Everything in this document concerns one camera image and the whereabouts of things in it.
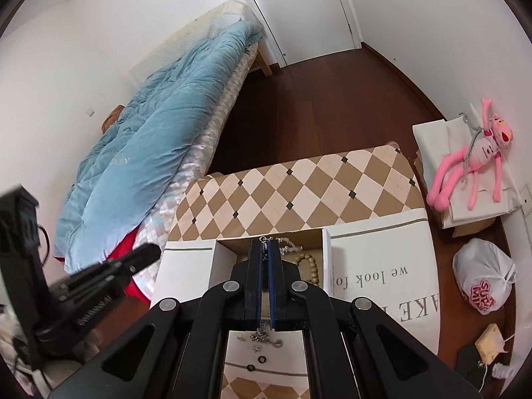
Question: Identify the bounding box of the white cable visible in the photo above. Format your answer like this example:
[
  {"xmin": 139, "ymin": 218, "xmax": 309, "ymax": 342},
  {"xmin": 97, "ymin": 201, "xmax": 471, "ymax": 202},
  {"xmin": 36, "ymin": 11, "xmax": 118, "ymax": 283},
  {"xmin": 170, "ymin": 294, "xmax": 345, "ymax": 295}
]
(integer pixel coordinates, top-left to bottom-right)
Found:
[{"xmin": 478, "ymin": 332, "xmax": 517, "ymax": 383}]

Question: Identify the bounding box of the silver chain necklace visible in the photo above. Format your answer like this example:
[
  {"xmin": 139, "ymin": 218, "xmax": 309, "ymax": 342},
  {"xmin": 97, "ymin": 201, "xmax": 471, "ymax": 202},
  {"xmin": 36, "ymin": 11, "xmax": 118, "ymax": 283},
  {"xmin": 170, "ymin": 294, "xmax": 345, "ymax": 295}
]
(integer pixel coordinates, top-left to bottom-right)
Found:
[{"xmin": 239, "ymin": 236, "xmax": 284, "ymax": 352}]

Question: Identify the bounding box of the patterned bed mattress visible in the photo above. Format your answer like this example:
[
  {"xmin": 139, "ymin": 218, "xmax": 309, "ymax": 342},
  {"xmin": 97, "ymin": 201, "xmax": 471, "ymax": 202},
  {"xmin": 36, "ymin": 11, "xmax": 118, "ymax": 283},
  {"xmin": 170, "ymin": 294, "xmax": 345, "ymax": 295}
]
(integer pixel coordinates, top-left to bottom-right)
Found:
[{"xmin": 133, "ymin": 44, "xmax": 267, "ymax": 300}]

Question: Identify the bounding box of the clear crystal bracelet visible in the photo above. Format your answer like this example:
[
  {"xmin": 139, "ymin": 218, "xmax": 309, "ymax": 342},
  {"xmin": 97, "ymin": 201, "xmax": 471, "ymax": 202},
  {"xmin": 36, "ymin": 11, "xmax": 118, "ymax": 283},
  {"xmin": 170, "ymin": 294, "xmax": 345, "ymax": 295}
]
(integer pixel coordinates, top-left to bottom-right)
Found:
[{"xmin": 278, "ymin": 238, "xmax": 302, "ymax": 256}]

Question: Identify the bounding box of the red cloth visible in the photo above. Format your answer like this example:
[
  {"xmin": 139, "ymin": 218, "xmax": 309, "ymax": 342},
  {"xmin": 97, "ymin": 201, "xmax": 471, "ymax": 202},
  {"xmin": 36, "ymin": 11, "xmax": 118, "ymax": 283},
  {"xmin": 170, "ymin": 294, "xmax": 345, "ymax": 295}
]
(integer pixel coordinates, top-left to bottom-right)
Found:
[{"xmin": 56, "ymin": 228, "xmax": 151, "ymax": 301}]

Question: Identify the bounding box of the pink plush toy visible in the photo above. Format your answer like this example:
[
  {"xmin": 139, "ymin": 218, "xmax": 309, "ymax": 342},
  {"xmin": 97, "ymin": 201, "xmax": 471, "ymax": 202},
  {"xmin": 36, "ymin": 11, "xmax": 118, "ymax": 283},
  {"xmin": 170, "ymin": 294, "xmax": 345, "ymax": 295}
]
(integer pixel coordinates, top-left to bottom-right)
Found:
[{"xmin": 427, "ymin": 98, "xmax": 514, "ymax": 212}]

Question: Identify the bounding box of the white plastic bag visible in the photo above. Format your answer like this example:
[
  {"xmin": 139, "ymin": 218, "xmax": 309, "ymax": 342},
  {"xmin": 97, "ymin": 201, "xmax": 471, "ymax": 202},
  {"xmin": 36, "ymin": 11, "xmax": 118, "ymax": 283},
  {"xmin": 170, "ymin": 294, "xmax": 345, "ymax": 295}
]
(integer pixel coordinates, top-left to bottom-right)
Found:
[{"xmin": 452, "ymin": 238, "xmax": 518, "ymax": 316}]

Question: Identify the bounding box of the white cardboard box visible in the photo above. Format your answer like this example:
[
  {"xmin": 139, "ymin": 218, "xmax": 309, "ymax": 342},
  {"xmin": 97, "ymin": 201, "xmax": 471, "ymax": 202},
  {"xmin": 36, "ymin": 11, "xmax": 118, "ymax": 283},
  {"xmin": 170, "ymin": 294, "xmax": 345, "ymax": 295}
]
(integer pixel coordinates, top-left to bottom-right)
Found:
[{"xmin": 152, "ymin": 212, "xmax": 442, "ymax": 379}]

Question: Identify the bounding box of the wooden bed leg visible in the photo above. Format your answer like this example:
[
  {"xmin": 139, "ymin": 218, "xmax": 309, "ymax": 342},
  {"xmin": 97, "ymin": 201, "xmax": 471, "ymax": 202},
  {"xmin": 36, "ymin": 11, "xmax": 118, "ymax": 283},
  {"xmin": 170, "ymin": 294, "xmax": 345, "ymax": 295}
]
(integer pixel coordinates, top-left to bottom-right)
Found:
[{"xmin": 258, "ymin": 46, "xmax": 273, "ymax": 78}]

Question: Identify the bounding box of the white door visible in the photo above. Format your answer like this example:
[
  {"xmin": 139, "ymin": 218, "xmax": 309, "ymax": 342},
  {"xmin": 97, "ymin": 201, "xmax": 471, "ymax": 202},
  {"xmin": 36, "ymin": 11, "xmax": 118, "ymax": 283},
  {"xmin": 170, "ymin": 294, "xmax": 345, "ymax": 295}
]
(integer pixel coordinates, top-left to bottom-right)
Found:
[{"xmin": 230, "ymin": 0, "xmax": 363, "ymax": 68}]

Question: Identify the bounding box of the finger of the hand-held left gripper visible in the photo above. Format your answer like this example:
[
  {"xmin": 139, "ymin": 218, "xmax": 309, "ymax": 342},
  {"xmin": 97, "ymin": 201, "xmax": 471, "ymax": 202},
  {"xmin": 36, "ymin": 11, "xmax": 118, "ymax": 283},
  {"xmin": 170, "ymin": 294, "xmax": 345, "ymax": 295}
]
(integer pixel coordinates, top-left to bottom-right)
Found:
[{"xmin": 49, "ymin": 243, "xmax": 161, "ymax": 300}]

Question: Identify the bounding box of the yellow power adapter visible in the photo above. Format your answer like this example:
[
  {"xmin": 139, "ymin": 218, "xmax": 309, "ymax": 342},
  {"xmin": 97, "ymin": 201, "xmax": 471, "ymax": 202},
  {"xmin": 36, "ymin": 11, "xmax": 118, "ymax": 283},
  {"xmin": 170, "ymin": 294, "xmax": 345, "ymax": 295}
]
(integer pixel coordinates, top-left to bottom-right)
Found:
[{"xmin": 475, "ymin": 323, "xmax": 504, "ymax": 365}]

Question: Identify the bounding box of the light blue duvet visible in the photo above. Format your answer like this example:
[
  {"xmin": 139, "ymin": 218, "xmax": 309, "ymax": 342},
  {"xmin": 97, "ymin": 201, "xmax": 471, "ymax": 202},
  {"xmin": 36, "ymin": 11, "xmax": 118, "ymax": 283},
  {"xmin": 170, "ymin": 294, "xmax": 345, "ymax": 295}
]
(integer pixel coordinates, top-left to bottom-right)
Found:
[{"xmin": 54, "ymin": 21, "xmax": 265, "ymax": 274}]

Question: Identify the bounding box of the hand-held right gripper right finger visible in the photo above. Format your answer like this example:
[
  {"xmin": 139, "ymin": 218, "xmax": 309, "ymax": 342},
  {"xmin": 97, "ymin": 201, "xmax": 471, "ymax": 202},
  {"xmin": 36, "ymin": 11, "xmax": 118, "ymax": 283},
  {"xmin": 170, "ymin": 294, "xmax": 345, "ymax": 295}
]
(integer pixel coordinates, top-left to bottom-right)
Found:
[{"xmin": 268, "ymin": 239, "xmax": 483, "ymax": 399}]

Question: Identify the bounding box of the checkered tablecloth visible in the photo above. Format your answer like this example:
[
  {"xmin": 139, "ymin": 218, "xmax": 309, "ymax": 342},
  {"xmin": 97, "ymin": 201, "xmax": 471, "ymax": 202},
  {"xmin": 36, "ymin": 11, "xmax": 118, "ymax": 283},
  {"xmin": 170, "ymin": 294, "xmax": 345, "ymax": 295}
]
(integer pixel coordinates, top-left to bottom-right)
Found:
[{"xmin": 175, "ymin": 143, "xmax": 430, "ymax": 399}]

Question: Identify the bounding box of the black flat pouch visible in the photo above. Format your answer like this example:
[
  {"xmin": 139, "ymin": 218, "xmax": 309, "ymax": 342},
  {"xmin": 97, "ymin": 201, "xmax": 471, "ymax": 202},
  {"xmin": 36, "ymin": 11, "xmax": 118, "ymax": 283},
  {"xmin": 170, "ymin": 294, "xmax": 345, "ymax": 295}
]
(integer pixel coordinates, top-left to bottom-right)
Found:
[{"xmin": 456, "ymin": 343, "xmax": 492, "ymax": 388}]

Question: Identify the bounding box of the wooden bead bracelet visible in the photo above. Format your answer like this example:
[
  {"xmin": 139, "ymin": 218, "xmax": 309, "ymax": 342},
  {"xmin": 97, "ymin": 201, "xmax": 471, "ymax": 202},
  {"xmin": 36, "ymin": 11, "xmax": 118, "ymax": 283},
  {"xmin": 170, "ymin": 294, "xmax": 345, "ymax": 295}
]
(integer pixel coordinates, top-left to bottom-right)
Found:
[{"xmin": 294, "ymin": 253, "xmax": 323, "ymax": 288}]

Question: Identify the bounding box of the pile of cloth and cables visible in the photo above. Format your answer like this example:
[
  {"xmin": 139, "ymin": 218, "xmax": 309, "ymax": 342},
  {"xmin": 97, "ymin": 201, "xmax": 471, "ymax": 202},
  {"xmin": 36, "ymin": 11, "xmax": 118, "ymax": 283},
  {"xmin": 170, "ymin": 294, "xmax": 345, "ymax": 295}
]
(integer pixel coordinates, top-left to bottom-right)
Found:
[{"xmin": 0, "ymin": 303, "xmax": 57, "ymax": 385}]

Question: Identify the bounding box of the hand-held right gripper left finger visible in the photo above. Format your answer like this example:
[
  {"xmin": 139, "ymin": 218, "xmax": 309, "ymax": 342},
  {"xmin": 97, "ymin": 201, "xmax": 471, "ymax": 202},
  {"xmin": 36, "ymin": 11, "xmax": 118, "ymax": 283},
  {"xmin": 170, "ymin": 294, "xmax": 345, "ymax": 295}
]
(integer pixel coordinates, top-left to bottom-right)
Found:
[{"xmin": 48, "ymin": 239, "xmax": 264, "ymax": 399}]

